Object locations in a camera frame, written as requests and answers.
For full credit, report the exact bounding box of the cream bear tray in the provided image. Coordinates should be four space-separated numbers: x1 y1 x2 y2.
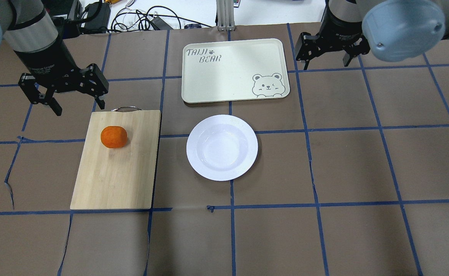
181 38 291 104

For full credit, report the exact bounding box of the black power adapter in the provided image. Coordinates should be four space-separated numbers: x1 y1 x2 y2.
81 2 111 34

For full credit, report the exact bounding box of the brown paper table cover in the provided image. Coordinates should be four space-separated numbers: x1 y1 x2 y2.
0 23 449 276

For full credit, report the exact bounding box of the orange fruit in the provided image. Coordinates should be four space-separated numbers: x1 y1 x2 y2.
100 126 128 149

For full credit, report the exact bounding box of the wooden cutting board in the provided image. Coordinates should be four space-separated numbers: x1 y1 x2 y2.
70 110 161 210

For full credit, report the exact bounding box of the white round plate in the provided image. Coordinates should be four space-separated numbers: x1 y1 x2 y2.
186 115 259 181

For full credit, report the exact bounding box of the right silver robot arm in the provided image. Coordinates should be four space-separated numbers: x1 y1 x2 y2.
294 0 449 69

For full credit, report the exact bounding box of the aluminium frame post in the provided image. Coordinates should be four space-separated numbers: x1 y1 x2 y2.
216 0 236 31

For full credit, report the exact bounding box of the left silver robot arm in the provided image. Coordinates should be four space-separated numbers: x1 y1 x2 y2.
0 0 109 117

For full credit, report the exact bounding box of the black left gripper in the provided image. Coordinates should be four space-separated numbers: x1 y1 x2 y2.
19 38 109 117

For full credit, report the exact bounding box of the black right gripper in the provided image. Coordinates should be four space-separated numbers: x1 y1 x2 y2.
295 10 370 70

